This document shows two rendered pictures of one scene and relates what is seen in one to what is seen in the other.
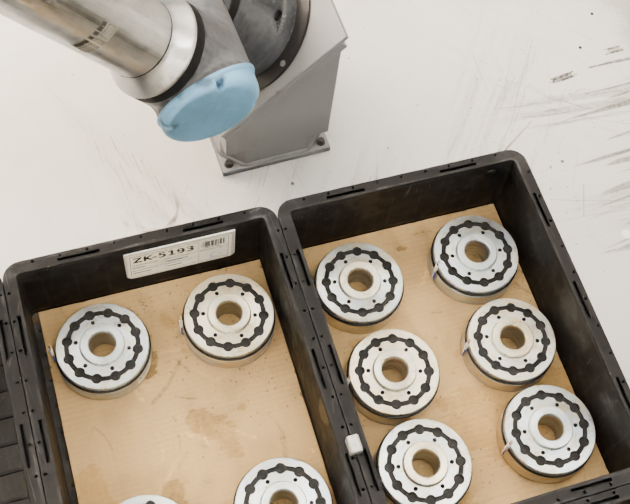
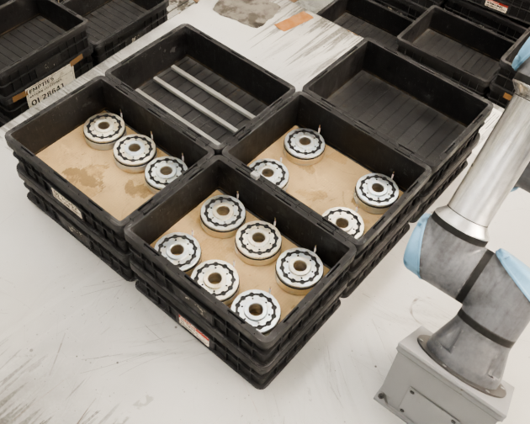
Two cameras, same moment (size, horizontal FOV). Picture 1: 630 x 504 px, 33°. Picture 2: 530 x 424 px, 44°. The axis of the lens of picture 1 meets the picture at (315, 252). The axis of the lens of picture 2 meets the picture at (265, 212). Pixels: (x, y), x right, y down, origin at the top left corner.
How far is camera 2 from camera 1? 130 cm
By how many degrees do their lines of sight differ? 64
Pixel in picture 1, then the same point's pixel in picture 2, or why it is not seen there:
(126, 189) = (444, 314)
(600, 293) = (177, 404)
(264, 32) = (442, 333)
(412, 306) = (269, 283)
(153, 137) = not seen: hidden behind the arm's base
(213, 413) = (318, 199)
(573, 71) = not seen: outside the picture
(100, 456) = (344, 167)
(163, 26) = (458, 205)
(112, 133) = not seen: hidden behind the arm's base
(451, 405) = (225, 251)
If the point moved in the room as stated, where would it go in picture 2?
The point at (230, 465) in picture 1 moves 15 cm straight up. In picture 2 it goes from (297, 187) to (303, 143)
